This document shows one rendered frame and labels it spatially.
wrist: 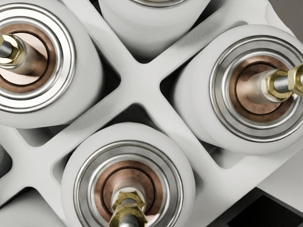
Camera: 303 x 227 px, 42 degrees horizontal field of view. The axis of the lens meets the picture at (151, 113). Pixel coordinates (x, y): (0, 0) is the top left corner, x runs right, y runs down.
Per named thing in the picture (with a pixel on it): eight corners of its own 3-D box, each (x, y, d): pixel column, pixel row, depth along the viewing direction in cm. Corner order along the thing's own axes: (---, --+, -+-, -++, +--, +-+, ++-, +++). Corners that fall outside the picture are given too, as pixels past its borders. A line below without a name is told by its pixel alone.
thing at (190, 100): (153, 115, 46) (168, 115, 28) (193, 43, 46) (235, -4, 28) (224, 156, 46) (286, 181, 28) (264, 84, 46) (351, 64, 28)
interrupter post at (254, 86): (236, 95, 28) (251, 93, 25) (253, 66, 28) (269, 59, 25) (265, 112, 28) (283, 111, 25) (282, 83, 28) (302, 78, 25)
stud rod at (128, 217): (135, 190, 26) (138, 220, 18) (136, 205, 26) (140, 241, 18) (120, 191, 26) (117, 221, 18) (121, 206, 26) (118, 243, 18)
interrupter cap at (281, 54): (187, 109, 28) (189, 109, 27) (239, 16, 28) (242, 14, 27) (279, 161, 28) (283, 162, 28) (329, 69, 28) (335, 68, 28)
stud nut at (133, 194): (143, 188, 24) (144, 191, 24) (145, 216, 24) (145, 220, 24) (111, 191, 24) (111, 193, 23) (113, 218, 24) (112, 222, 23)
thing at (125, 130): (167, 118, 46) (193, 120, 28) (173, 202, 46) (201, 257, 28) (84, 124, 45) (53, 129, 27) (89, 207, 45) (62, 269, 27)
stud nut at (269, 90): (256, 89, 25) (261, 88, 24) (269, 66, 25) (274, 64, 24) (283, 105, 25) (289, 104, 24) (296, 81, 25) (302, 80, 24)
